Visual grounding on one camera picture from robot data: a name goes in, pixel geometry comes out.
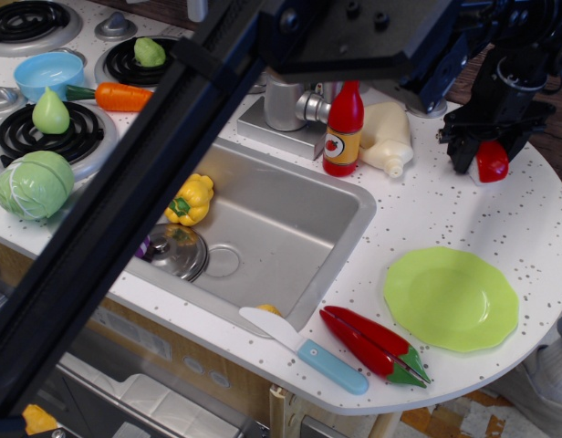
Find purple toy onion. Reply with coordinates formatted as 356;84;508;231
135;235;151;258

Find light green toy pear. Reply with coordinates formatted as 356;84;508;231
32;88;70;135

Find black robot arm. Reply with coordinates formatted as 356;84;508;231
0;1;562;436

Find grey stove knob left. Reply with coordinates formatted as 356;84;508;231
0;87;27;118

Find back left stove burner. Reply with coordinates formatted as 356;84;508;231
0;1;82;57

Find steel pot lid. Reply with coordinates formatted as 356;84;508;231
143;224;209;282

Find cream toy mayonnaise bottle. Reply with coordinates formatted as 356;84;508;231
359;102;413;179

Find orange toy carrot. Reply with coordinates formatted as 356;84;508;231
66;82;153;112

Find red toy ketchup bottle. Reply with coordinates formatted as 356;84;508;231
323;80;364;177

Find stainless steel sink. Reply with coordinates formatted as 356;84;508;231
109;139;376;329

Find small green toy lettuce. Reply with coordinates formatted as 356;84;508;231
133;37;167;68

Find light blue plastic bowl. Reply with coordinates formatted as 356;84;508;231
13;52;85;102

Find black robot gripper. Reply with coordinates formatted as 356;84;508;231
439;47;555;173

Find grey stove knob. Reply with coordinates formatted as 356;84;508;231
0;87;27;118
95;12;138;41

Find yellow toy bell pepper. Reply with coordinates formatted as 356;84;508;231
164;173;214;226

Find front left stove burner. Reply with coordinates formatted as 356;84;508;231
0;102;118;182

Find grey toy faucet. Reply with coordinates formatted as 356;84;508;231
236;76;326;161

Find yellow object on floor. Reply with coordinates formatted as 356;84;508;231
22;404;57;436

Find blue handled toy knife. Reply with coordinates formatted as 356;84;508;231
239;307;369;395

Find red toy chili pepper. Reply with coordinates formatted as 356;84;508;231
319;306;431;388

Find yellow toy in sink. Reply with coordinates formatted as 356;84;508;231
256;304;282;317

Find grey oven door handle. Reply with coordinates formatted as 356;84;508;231
57;353;270;437

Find green toy cabbage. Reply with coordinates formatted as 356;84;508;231
0;151;75;220

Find light green plastic plate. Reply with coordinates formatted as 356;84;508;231
383;246;519;353

